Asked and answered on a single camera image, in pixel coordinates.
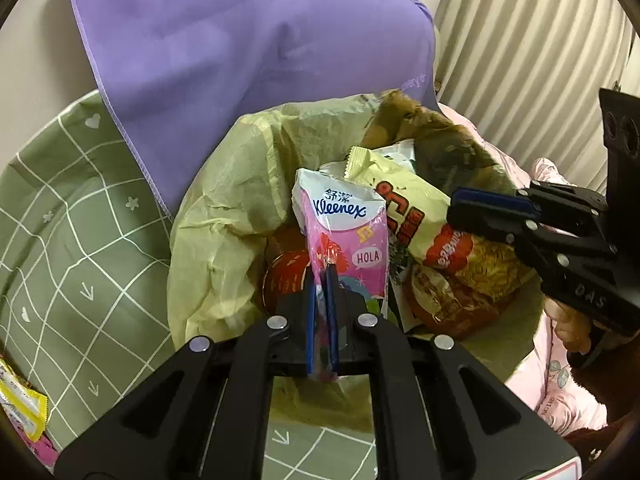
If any person's right hand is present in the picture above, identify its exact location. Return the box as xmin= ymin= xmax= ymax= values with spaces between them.
xmin=544 ymin=297 xmax=596 ymax=357

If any yellow plastic bin bag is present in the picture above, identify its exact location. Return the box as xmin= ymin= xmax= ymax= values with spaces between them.
xmin=167 ymin=92 xmax=546 ymax=433

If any pink white tissue packet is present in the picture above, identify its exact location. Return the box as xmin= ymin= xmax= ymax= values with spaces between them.
xmin=291 ymin=167 xmax=390 ymax=381

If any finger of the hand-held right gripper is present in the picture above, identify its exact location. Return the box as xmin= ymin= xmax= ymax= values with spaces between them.
xmin=446 ymin=201 xmax=618 ymax=291
xmin=452 ymin=180 xmax=608 ymax=233

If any person's right forearm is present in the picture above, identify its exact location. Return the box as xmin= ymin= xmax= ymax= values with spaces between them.
xmin=560 ymin=355 xmax=640 ymax=456

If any yellow white snack packet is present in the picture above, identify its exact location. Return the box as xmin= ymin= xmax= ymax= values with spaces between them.
xmin=0 ymin=357 xmax=49 ymax=443

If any brown paper bag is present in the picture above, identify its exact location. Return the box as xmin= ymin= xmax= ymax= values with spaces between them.
xmin=360 ymin=89 xmax=521 ymax=196

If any striped curtain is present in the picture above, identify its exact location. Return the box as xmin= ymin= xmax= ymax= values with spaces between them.
xmin=432 ymin=0 xmax=640 ymax=196

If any purple cloth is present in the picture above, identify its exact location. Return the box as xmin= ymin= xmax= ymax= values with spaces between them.
xmin=62 ymin=0 xmax=438 ymax=221

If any brown snack packet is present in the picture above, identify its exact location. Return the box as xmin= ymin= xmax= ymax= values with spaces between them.
xmin=402 ymin=262 xmax=506 ymax=336

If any red round tin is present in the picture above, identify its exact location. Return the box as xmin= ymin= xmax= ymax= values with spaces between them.
xmin=262 ymin=250 xmax=313 ymax=311

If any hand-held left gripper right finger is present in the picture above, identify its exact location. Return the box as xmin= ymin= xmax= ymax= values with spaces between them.
xmin=322 ymin=264 xmax=583 ymax=480

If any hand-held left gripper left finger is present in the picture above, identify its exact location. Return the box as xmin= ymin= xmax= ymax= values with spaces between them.
xmin=54 ymin=265 xmax=321 ymax=480

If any cream noodle snack packet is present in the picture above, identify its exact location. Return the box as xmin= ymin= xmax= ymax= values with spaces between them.
xmin=345 ymin=145 xmax=533 ymax=303

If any pink floral blanket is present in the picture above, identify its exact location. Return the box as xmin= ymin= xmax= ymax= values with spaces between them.
xmin=435 ymin=102 xmax=616 ymax=436

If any green checked tablecloth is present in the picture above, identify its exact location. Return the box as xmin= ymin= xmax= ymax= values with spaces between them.
xmin=0 ymin=90 xmax=381 ymax=480

